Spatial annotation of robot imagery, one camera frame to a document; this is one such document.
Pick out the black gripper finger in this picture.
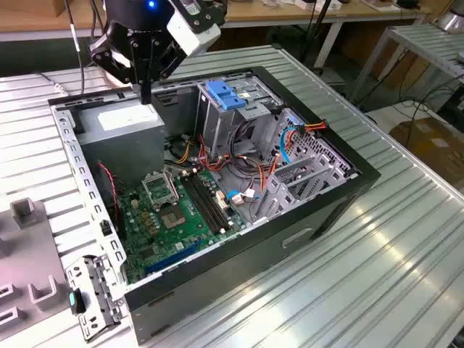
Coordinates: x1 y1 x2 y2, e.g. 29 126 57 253
88 22 147 106
146 38 189 106

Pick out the blue data wire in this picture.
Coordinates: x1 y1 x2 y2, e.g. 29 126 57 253
281 125 304 164

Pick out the orange yellow power wire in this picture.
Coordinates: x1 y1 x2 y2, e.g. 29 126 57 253
296 121 328 136

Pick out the grey metal disk bay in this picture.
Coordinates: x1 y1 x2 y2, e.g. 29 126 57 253
253 154 360 224

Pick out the blue plastic drive latch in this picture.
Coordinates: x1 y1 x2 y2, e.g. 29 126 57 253
204 80 248 112

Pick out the grey metal drive cage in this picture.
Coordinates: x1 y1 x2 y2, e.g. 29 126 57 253
195 78 286 157

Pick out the grey power supply unit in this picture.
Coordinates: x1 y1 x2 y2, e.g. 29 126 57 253
74 97 166 182

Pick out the metal socket cover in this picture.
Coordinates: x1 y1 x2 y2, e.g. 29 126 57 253
141 170 181 212

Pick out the black case fan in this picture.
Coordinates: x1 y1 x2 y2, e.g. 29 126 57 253
96 162 128 242

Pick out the black RAM slot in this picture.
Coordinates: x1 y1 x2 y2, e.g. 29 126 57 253
185 174 225 233
181 175 222 235
189 173 229 231
194 171 233 228

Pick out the CPU socket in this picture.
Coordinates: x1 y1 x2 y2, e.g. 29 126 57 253
161 208 188 231

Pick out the green motherboard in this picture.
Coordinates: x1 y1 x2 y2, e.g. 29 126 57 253
117 168 251 286

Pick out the blue expansion slot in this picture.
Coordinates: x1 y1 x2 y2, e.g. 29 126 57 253
144 239 204 276

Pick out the grey parts rack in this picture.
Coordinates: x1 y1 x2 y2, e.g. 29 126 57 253
0 197 72 329

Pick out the black PC case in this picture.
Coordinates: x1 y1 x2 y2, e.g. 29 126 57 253
47 65 382 346

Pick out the black latch teal tab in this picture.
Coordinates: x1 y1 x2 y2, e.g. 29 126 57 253
68 288 87 315

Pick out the metal slat side table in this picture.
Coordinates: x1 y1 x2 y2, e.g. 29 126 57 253
347 24 464 106

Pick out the large brown cardboard box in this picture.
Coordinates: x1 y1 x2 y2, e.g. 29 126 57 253
389 116 464 184

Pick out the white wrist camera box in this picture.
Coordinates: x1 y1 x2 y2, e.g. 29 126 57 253
165 0 223 58

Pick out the grey cable metal plug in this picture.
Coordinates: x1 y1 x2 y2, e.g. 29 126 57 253
36 71 70 97

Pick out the yellow wire bundle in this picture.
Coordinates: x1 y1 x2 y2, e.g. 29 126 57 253
175 136 195 164

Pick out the orange red wire bundle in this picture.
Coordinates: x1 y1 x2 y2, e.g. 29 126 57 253
197 132 282 193

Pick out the black cable bundle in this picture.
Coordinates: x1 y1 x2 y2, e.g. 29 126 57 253
231 119 262 175

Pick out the locking lever wire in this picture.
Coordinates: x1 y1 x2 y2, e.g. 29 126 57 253
163 169 181 202

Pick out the red black fan wire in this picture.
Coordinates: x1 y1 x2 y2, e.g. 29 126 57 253
96 162 121 222

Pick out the blue cable white plug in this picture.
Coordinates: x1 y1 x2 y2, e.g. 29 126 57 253
225 190 260 207

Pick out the metal card retainer bracket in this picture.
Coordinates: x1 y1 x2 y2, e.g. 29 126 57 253
64 253 127 344

